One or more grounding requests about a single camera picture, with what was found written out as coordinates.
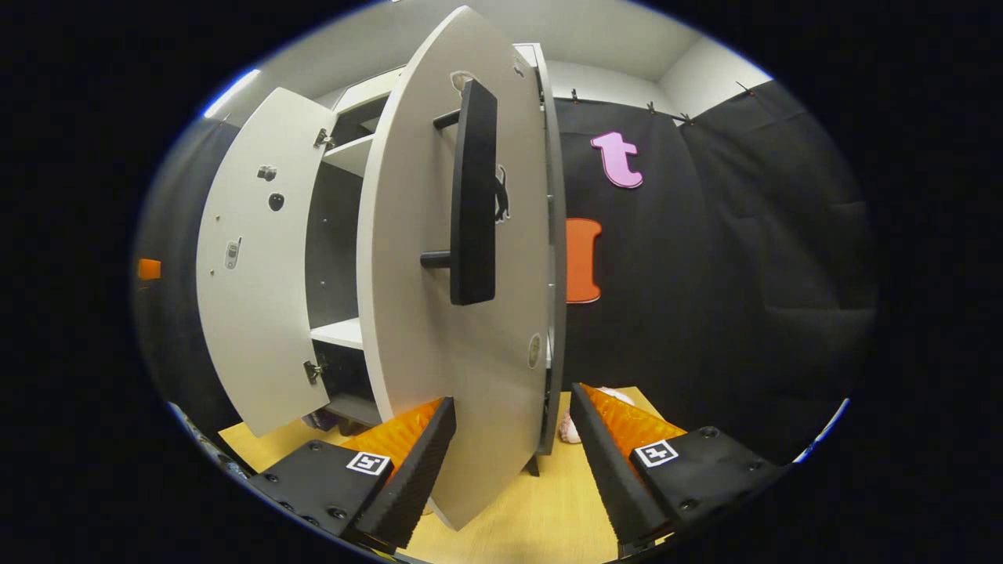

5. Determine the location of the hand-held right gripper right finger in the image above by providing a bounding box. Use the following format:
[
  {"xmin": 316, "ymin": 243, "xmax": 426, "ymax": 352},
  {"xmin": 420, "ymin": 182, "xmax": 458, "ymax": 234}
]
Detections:
[{"xmin": 568, "ymin": 382, "xmax": 790, "ymax": 555}]

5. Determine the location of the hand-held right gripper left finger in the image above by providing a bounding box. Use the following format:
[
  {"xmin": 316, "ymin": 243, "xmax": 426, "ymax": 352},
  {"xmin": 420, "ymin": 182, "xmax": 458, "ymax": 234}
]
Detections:
[{"xmin": 248, "ymin": 396, "xmax": 458, "ymax": 551}]

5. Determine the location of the cabinet door with cat sticker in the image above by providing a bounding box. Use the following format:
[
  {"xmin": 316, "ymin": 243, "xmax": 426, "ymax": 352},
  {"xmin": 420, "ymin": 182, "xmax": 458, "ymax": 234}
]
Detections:
[{"xmin": 357, "ymin": 6, "xmax": 567, "ymax": 532}]

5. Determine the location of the pink plush toy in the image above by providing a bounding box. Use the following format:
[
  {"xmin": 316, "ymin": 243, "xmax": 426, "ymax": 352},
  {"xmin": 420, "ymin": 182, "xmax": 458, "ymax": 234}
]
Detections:
[{"xmin": 558, "ymin": 386, "xmax": 637, "ymax": 445}]

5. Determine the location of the cabinet door with phone sticker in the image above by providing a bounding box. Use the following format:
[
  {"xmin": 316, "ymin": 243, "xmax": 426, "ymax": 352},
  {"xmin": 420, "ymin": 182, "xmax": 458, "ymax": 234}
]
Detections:
[{"xmin": 196, "ymin": 86, "xmax": 339, "ymax": 438}]

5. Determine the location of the white cabinet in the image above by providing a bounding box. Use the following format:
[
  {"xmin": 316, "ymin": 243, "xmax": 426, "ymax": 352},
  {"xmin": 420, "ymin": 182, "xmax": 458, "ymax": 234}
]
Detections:
[{"xmin": 304, "ymin": 43, "xmax": 567, "ymax": 479}]

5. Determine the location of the narrow ceiling light strip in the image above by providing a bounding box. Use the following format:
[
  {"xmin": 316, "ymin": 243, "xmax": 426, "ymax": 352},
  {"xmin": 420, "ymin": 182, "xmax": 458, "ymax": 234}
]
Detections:
[{"xmin": 202, "ymin": 68, "xmax": 262, "ymax": 120}]

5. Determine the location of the black backdrop cloth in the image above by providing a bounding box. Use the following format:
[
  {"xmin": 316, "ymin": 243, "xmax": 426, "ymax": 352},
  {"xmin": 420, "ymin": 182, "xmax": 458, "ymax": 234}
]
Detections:
[{"xmin": 129, "ymin": 78, "xmax": 878, "ymax": 463}]

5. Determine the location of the black cabinet door handle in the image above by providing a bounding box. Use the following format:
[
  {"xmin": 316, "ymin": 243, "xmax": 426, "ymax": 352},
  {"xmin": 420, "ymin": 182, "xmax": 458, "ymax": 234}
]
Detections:
[{"xmin": 420, "ymin": 78, "xmax": 499, "ymax": 306}]

